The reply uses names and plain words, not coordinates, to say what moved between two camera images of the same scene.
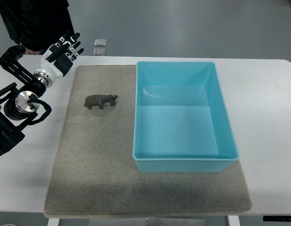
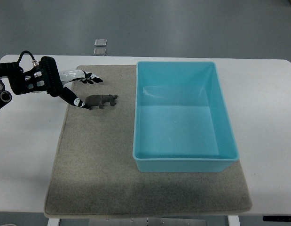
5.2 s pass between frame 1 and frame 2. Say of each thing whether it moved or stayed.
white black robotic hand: moved
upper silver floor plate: stayed
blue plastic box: stayed
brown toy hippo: stayed
